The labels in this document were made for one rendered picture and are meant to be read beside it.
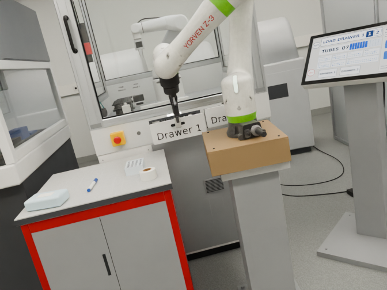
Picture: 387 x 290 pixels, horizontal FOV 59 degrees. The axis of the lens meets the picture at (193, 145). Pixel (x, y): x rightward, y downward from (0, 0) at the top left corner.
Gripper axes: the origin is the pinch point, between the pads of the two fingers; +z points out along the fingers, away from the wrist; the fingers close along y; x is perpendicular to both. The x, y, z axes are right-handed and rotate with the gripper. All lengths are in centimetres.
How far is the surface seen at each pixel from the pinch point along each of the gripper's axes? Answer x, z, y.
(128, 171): -28.0, 6.8, 23.4
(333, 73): 82, -9, 3
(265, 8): 174, 41, -331
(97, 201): -40, 2, 45
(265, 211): 26, 22, 52
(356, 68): 90, -12, 10
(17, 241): -94, 40, 14
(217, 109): 24.5, 6.9, -15.1
